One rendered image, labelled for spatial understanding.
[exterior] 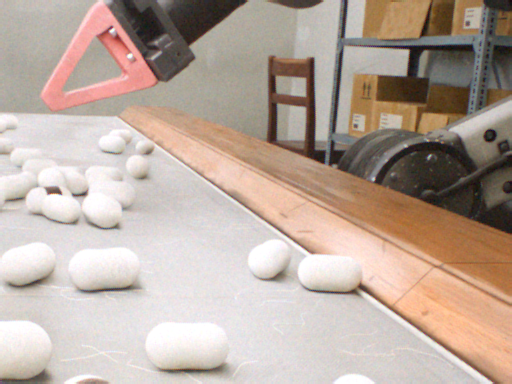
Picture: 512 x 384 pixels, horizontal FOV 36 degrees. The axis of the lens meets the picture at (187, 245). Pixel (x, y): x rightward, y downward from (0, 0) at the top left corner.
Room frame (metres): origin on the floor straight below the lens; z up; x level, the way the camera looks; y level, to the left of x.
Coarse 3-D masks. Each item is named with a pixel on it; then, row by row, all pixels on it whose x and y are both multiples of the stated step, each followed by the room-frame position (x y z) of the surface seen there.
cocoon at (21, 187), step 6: (0, 180) 0.61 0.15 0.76; (6, 180) 0.61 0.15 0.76; (12, 180) 0.62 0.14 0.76; (18, 180) 0.62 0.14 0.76; (24, 180) 0.63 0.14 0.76; (0, 186) 0.61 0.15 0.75; (6, 186) 0.61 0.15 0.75; (12, 186) 0.61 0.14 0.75; (18, 186) 0.62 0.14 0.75; (24, 186) 0.62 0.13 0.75; (6, 192) 0.61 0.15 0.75; (12, 192) 0.61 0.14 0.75; (18, 192) 0.62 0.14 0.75; (24, 192) 0.63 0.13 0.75; (6, 198) 0.61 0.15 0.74; (12, 198) 0.62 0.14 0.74; (18, 198) 0.63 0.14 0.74
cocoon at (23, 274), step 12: (12, 252) 0.38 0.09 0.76; (24, 252) 0.38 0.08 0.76; (36, 252) 0.39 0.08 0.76; (48, 252) 0.40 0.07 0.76; (0, 264) 0.38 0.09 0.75; (12, 264) 0.38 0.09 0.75; (24, 264) 0.38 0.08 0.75; (36, 264) 0.39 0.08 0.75; (48, 264) 0.39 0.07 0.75; (12, 276) 0.38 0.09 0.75; (24, 276) 0.38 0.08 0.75; (36, 276) 0.39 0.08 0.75
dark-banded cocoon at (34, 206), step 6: (60, 186) 0.58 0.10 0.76; (30, 192) 0.57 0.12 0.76; (36, 192) 0.56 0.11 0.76; (42, 192) 0.56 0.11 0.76; (66, 192) 0.57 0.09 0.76; (30, 198) 0.56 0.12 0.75; (36, 198) 0.56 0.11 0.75; (42, 198) 0.56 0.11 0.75; (30, 204) 0.56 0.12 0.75; (36, 204) 0.56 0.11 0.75; (30, 210) 0.56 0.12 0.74; (36, 210) 0.56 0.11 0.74
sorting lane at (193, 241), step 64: (64, 128) 1.27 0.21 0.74; (128, 128) 1.33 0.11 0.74; (192, 192) 0.71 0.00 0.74; (0, 256) 0.44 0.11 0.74; (64, 256) 0.45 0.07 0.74; (192, 256) 0.47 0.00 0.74; (0, 320) 0.33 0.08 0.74; (64, 320) 0.34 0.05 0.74; (128, 320) 0.34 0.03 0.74; (192, 320) 0.35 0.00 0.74; (256, 320) 0.35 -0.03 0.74; (320, 320) 0.36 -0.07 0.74; (384, 320) 0.36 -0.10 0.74
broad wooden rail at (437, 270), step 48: (192, 144) 0.95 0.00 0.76; (240, 144) 0.92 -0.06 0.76; (240, 192) 0.68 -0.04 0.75; (288, 192) 0.60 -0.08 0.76; (336, 192) 0.60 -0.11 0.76; (384, 192) 0.61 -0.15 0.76; (336, 240) 0.48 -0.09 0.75; (384, 240) 0.44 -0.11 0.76; (432, 240) 0.44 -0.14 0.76; (480, 240) 0.45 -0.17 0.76; (384, 288) 0.40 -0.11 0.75; (432, 288) 0.37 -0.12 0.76; (480, 288) 0.35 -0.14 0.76; (432, 336) 0.34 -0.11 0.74; (480, 336) 0.32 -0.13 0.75
